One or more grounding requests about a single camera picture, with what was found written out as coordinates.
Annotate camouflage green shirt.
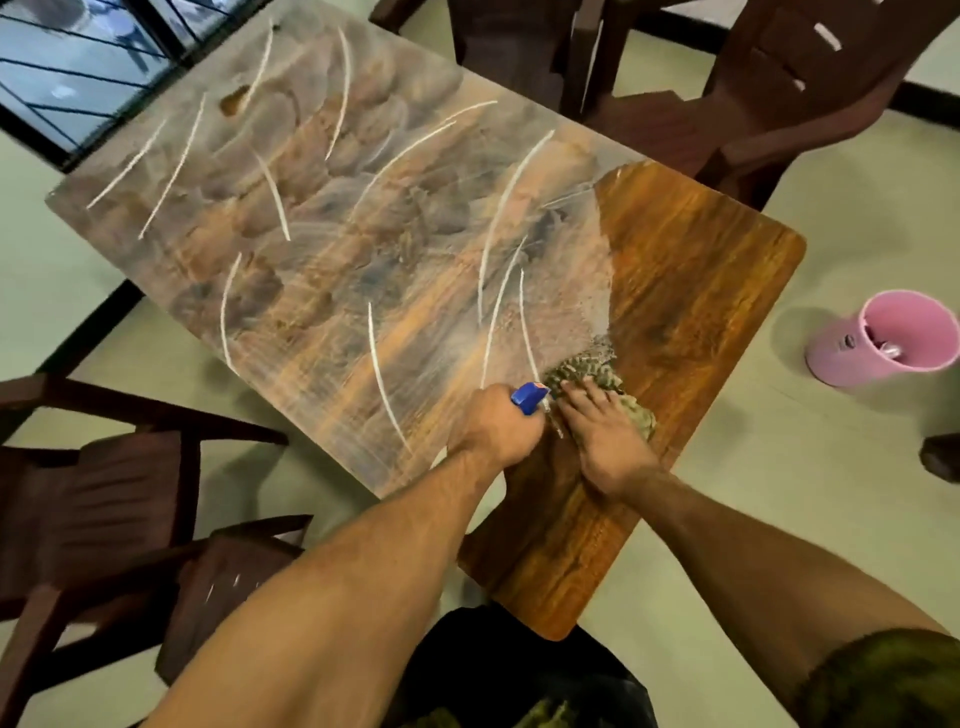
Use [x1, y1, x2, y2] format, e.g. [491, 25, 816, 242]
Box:
[790, 627, 960, 728]

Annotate dark brown furniture leg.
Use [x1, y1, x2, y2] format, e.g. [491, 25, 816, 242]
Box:
[919, 432, 960, 486]

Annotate person's right hand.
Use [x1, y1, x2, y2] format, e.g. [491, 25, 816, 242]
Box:
[553, 377, 663, 501]

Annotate metal object in bucket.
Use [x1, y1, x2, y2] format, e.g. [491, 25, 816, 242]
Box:
[862, 324, 907, 363]

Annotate mottled green cleaning cloth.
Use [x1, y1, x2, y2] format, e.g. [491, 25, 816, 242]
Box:
[541, 337, 659, 444]

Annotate black shorts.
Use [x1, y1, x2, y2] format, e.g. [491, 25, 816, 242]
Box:
[382, 603, 660, 728]

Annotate person's left forearm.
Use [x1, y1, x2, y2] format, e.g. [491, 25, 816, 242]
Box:
[141, 444, 505, 728]

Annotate person's right forearm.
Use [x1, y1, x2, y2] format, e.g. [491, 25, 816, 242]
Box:
[615, 466, 951, 714]

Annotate brown plastic armchair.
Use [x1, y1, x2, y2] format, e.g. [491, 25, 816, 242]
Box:
[581, 0, 960, 213]
[0, 373, 314, 728]
[367, 0, 605, 115]

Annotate black framed window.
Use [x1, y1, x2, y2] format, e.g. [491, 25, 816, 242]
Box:
[0, 0, 273, 171]

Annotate pink plastic bucket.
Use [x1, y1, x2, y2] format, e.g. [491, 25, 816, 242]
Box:
[805, 289, 960, 390]

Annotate person's left hand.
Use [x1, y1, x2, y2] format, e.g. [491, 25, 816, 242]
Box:
[447, 384, 548, 471]

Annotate blue spray bottle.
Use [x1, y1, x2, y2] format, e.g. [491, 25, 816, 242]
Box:
[510, 381, 552, 417]

